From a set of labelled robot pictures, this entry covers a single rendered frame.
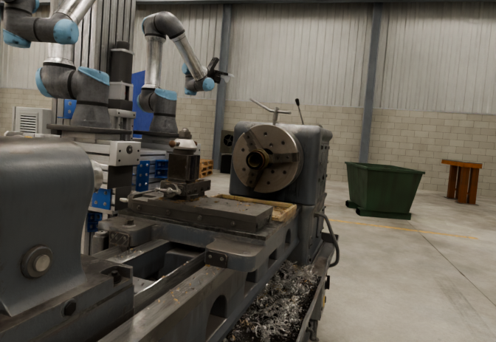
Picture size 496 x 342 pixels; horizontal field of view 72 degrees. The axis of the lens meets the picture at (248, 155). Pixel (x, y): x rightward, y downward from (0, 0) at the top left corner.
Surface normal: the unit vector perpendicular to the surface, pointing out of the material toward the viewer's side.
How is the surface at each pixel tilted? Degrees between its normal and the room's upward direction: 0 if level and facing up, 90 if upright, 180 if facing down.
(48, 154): 44
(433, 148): 90
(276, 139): 90
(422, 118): 90
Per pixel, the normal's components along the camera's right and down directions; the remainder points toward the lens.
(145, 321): 0.08, -1.00
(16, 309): 0.73, -0.62
